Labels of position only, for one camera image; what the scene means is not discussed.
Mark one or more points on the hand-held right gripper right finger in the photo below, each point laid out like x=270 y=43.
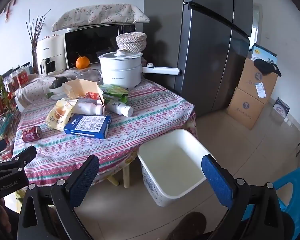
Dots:
x=217 y=180

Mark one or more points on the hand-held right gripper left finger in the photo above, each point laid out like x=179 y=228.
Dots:
x=86 y=177

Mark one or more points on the red drink can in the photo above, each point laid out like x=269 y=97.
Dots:
x=31 y=133

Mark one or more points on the white plastic bin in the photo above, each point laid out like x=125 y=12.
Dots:
x=175 y=170

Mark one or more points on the blue carton box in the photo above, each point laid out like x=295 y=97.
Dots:
x=87 y=126

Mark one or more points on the yellow snack packet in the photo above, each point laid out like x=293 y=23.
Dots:
x=58 y=115

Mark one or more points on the plain white plastic bottle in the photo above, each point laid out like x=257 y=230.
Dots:
x=90 y=108

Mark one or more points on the white bottle with green label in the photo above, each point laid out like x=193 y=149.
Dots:
x=120 y=107

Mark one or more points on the brown paper bag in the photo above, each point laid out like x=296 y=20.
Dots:
x=77 y=87

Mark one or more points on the green snack bag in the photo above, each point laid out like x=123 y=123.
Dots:
x=112 y=90

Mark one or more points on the white table leg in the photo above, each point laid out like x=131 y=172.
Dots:
x=126 y=177

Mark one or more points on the brown slipper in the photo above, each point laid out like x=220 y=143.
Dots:
x=187 y=226

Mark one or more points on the patterned striped tablecloth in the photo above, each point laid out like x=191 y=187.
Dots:
x=130 y=135

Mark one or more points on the small floral cloth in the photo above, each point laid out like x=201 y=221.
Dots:
x=32 y=90

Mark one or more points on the red label packet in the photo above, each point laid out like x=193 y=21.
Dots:
x=22 y=77

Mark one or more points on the blue plastic chair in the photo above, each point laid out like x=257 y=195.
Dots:
x=295 y=180

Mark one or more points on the white bowl with dark object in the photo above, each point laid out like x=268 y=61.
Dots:
x=56 y=83

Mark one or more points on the small blue white box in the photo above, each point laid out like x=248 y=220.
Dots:
x=281 y=108

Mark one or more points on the glass jar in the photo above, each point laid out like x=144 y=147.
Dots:
x=87 y=75

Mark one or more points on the white countertop appliance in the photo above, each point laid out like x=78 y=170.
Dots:
x=52 y=52

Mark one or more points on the orange tangerine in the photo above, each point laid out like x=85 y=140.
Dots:
x=82 y=63

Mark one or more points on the white electric cooking pot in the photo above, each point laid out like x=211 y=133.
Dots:
x=120 y=70

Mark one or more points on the dried branches in vase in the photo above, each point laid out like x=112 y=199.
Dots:
x=35 y=42

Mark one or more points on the black cap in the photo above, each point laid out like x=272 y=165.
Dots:
x=265 y=66

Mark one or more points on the grey refrigerator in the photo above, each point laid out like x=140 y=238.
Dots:
x=202 y=55

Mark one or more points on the blue and white printed box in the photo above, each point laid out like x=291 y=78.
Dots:
x=261 y=52

